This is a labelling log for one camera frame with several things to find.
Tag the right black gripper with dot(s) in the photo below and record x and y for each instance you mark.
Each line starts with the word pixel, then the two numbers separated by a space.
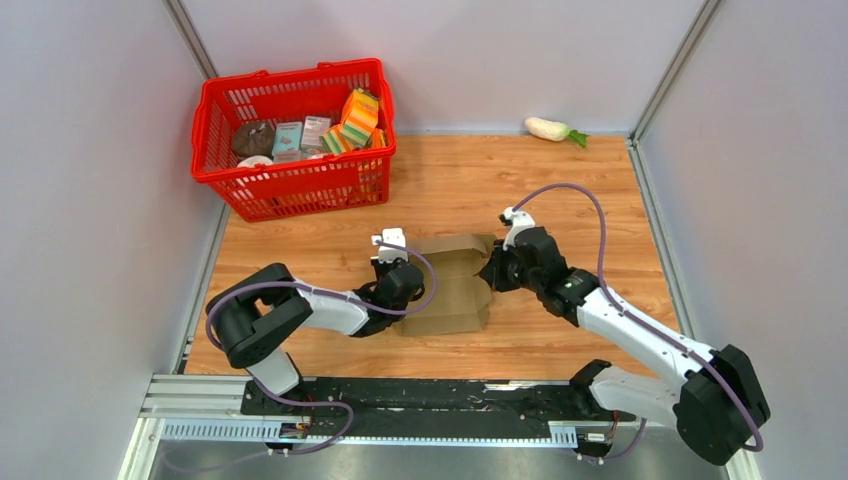
pixel 492 273

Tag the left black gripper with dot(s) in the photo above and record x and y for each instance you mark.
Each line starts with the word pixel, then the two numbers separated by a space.
pixel 379 267

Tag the brown cardboard box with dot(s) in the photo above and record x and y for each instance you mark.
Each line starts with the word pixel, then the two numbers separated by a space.
pixel 461 301

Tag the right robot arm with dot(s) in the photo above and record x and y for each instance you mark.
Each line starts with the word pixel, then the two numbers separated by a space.
pixel 711 397

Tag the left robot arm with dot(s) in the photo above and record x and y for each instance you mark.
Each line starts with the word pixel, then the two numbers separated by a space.
pixel 251 320

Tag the orange green striped box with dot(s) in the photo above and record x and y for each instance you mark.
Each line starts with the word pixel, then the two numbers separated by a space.
pixel 360 116

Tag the grey pink small box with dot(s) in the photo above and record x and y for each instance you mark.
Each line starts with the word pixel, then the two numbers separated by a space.
pixel 314 127

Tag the teal small box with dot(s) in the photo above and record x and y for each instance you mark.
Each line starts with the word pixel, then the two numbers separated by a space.
pixel 287 140

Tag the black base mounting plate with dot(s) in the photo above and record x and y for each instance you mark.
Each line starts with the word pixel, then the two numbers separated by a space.
pixel 432 408

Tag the white toy radish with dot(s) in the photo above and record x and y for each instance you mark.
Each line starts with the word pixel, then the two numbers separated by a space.
pixel 555 131

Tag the red plastic shopping basket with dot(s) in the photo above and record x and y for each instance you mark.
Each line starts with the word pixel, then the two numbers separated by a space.
pixel 268 192

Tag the white round tape roll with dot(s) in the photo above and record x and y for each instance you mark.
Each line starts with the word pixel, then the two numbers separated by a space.
pixel 255 161

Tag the brown round toy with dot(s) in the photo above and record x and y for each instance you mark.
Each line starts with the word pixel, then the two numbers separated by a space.
pixel 254 139

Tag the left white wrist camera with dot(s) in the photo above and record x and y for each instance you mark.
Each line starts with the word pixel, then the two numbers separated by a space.
pixel 391 244

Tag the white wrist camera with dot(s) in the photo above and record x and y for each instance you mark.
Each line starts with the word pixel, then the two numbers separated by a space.
pixel 391 244
pixel 516 221

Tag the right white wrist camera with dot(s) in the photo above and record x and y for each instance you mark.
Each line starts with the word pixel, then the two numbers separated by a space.
pixel 516 221

